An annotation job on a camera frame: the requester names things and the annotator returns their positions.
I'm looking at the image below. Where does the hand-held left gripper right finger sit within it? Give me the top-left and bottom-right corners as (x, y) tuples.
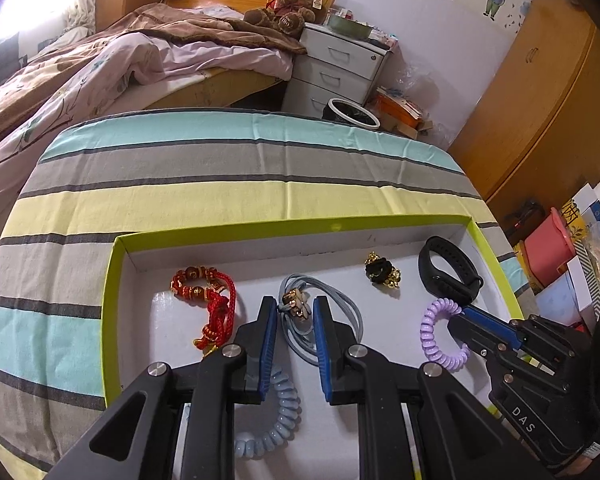
(313, 295), (556, 480)

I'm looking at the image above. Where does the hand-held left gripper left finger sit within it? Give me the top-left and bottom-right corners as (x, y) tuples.
(55, 295), (280, 480)

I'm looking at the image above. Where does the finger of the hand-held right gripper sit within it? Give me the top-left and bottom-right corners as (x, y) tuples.
(462, 305), (562, 357)
(447, 315), (532, 367)

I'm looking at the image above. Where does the purple spiral hair tie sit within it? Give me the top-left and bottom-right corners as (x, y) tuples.
(419, 298), (472, 372)

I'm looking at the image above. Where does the grey hair tie gold flower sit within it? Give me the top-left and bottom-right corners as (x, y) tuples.
(277, 272), (364, 369)

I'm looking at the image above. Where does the black smart band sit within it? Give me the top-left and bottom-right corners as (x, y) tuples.
(418, 235), (484, 306)

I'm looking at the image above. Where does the light blue spiral hair tie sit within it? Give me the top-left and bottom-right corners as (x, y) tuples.
(233, 367), (301, 461)

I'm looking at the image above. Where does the red bead rope bracelet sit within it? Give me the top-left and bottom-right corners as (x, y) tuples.
(168, 265), (232, 357)

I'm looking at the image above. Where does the green-rimmed white tray box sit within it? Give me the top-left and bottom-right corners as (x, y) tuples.
(101, 213), (527, 480)

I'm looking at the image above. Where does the black scrunchie with gold charms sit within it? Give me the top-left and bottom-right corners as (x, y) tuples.
(363, 252), (400, 290)

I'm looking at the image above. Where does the pink bucket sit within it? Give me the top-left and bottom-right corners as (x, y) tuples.
(522, 207), (577, 287)

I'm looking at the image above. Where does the yellow printed box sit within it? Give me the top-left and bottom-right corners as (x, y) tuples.
(559, 199), (590, 242)

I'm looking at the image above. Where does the striped cloth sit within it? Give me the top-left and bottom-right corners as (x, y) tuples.
(0, 109), (522, 480)

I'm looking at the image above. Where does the large wooden wardrobe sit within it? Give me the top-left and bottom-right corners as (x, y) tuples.
(447, 0), (600, 222)

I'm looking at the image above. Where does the orange box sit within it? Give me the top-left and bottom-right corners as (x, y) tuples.
(374, 87), (427, 132)

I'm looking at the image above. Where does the round trash can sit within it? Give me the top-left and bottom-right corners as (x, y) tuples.
(322, 98), (382, 132)

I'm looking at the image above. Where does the white nightstand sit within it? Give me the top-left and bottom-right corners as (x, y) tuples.
(281, 22), (387, 122)

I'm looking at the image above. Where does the bed with pink bedding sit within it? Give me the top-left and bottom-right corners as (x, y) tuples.
(0, 2), (294, 241)

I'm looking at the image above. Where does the green basin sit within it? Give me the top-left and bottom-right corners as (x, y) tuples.
(327, 12), (374, 39)

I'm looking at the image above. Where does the brown blanket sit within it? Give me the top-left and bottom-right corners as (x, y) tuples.
(0, 2), (309, 126)

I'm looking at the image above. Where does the brown teddy bear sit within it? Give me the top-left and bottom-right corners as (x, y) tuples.
(243, 0), (319, 40)

